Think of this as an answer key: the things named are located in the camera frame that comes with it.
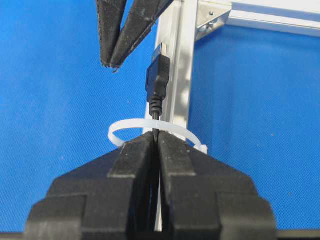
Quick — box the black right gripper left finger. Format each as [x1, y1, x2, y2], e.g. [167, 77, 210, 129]
[23, 132, 154, 240]

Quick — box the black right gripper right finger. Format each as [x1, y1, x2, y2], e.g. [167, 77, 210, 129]
[158, 131, 277, 240]

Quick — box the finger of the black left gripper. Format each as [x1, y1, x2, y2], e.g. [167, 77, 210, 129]
[110, 0, 172, 68]
[96, 0, 132, 67]

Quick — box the black USB cable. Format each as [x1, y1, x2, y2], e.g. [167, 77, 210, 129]
[145, 42, 171, 227]

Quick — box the white zip tie loop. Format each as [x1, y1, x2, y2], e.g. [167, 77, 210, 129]
[108, 118, 208, 154]

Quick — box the aluminium extrusion frame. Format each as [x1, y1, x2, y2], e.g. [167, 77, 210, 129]
[155, 0, 320, 129]

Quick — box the aluminium corner bracket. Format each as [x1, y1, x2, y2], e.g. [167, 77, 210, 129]
[195, 0, 232, 41]

